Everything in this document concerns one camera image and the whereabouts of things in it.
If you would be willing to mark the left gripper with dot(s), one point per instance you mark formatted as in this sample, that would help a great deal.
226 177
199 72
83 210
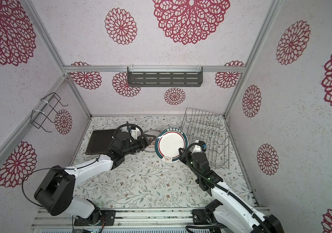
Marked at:
147 142

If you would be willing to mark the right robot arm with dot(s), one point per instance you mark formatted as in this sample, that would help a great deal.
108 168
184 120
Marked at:
227 210

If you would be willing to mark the white round plate front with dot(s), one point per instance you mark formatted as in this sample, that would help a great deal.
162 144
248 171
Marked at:
169 142

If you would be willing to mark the black plate with gold rim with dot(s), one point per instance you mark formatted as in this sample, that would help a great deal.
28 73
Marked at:
99 142

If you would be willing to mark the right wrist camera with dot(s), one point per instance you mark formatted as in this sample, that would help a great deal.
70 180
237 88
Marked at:
199 147

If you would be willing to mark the black wire wall basket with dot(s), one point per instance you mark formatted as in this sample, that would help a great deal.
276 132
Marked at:
50 103

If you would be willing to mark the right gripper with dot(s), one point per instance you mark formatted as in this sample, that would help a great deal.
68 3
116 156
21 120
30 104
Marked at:
187 156

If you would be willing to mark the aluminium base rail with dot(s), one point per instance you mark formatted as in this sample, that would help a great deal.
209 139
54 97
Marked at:
124 218

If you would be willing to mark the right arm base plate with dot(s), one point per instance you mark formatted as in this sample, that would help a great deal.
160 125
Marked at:
210 217

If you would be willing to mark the grey wall shelf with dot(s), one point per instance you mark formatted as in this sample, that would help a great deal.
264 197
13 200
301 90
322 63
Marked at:
165 77

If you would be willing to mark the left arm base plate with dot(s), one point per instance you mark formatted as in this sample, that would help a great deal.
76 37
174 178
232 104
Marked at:
107 217

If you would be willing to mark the wire dish rack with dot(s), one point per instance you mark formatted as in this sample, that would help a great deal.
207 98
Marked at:
210 127

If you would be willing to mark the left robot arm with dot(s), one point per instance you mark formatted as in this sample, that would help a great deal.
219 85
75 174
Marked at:
56 191

